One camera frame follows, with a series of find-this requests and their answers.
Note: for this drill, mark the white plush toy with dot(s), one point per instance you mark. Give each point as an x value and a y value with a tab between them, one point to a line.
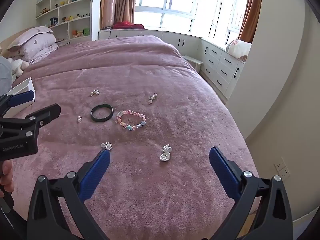
17	66

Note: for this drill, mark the white box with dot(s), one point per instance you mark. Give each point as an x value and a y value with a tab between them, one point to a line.
27	85

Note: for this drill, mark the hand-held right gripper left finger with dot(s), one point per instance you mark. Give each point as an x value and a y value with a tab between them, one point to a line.
96	172

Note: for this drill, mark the wooden headboard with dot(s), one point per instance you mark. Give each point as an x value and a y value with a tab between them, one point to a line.
15	36

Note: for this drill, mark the black bangle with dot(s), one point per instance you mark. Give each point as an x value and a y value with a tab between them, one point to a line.
93	115

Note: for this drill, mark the white wall shelf unit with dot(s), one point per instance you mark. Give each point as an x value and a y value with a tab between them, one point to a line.
59	12

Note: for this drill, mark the pearl stud earrings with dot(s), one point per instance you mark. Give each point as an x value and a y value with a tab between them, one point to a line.
94	93

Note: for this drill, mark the grey garment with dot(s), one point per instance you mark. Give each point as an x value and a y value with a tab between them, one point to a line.
5	72

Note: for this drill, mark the white wall socket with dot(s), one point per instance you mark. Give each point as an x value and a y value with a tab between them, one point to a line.
284	172
280	164

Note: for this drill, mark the pink cylindrical appliance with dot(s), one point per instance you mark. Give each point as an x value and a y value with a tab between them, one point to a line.
110	12

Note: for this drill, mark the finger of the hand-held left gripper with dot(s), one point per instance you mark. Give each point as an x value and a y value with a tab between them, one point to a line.
22	98
50	111

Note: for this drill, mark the lilac pillow with dark trim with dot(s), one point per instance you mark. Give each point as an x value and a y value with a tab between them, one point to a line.
30	35

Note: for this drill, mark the white window seat cabinets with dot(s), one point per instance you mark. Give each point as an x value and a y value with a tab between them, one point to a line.
220	65

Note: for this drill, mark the bay window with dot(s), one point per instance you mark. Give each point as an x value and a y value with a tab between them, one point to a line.
185	2

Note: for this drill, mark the person's left hand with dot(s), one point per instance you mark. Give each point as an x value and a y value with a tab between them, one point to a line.
7	177

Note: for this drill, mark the lilac folded pillow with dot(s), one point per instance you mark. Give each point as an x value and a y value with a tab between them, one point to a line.
43	52

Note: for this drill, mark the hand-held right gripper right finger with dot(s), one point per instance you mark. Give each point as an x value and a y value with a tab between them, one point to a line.
222	170

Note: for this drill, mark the cream and brown plush cushion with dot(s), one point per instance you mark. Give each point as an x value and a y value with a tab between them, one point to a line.
240	48

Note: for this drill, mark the pearl hair clip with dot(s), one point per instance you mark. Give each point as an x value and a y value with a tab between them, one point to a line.
152	98

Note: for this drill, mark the lilac heart print pillow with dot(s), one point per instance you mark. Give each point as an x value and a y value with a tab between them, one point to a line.
41	42

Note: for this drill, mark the red cloth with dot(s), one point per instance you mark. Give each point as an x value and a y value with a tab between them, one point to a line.
126	25

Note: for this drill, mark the blue box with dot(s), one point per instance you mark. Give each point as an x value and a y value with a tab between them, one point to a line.
54	21

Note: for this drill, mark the small pearl earring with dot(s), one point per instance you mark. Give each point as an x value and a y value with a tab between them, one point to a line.
79	119

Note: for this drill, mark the white step stool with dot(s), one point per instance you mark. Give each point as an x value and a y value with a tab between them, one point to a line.
193	61

